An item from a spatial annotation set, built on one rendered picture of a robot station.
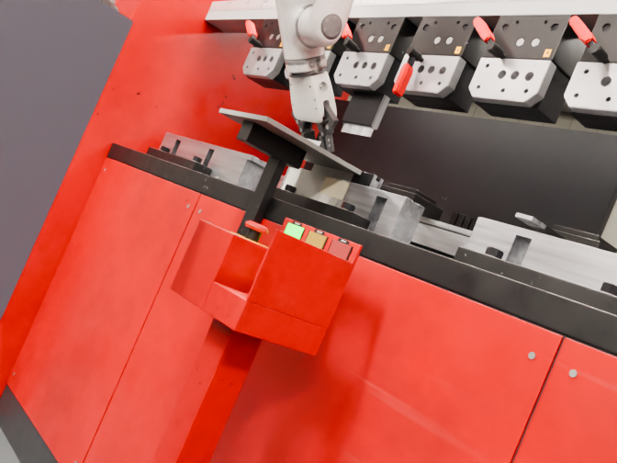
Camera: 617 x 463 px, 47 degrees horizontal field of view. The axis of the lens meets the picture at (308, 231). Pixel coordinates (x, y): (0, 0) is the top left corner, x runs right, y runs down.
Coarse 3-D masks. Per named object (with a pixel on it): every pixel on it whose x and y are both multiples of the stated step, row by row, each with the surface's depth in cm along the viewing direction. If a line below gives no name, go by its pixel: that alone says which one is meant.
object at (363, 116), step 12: (360, 96) 156; (372, 96) 153; (384, 96) 151; (348, 108) 158; (360, 108) 155; (372, 108) 152; (384, 108) 151; (348, 120) 156; (360, 120) 153; (372, 120) 151; (348, 132) 156; (360, 132) 153; (372, 132) 151
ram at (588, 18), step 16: (224, 0) 214; (512, 0) 129; (528, 0) 126; (544, 0) 123; (560, 0) 121; (576, 0) 119; (592, 0) 116; (608, 0) 114; (208, 16) 218; (224, 16) 210; (240, 16) 203; (256, 16) 196; (272, 16) 190; (352, 16) 163; (368, 16) 159; (384, 16) 155; (400, 16) 151; (416, 16) 147; (432, 16) 143; (448, 16) 140; (480, 16) 134; (496, 16) 131; (592, 16) 116; (240, 32) 216; (256, 32) 208
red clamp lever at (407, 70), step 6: (408, 54) 138; (414, 54) 138; (420, 54) 139; (408, 60) 139; (414, 60) 139; (420, 60) 140; (402, 66) 138; (408, 66) 138; (402, 72) 138; (408, 72) 138; (402, 78) 138; (408, 78) 138; (396, 84) 138; (402, 84) 138; (396, 90) 138; (402, 90) 138
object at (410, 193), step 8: (392, 184) 169; (392, 192) 166; (400, 192) 164; (408, 192) 163; (416, 192) 163; (416, 200) 161; (424, 200) 163; (432, 200) 166; (432, 208) 165; (424, 216) 164; (432, 216) 166; (440, 216) 167
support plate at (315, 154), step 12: (240, 120) 143; (252, 120) 136; (264, 120) 130; (276, 132) 138; (288, 132) 133; (300, 144) 140; (312, 144) 137; (312, 156) 149; (324, 156) 142; (336, 156) 142; (336, 168) 151; (348, 168) 144
